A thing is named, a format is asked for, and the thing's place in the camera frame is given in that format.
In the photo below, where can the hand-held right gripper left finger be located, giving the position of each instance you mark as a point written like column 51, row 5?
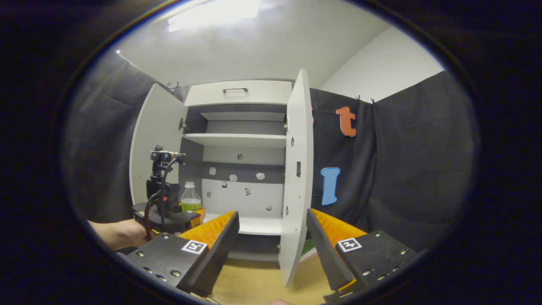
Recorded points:
column 220, row 250

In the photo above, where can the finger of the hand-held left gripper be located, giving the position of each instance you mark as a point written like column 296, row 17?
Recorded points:
column 200, row 210

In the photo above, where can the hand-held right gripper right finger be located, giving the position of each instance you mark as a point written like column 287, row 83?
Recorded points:
column 326, row 250

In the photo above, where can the clear bottle with green label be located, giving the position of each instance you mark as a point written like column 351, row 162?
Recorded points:
column 190, row 199

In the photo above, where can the white cabinet door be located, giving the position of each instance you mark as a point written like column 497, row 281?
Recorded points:
column 152, row 127
column 298, row 140

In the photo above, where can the white cabinet shelf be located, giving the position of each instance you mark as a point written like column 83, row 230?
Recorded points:
column 237, row 140

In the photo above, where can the white cabinet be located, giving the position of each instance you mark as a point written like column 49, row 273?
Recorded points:
column 262, row 157

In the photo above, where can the green striped watermelon slice toy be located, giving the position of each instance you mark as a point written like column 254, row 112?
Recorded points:
column 308, row 248

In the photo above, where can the black backdrop cloth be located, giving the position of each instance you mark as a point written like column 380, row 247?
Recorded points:
column 402, row 169

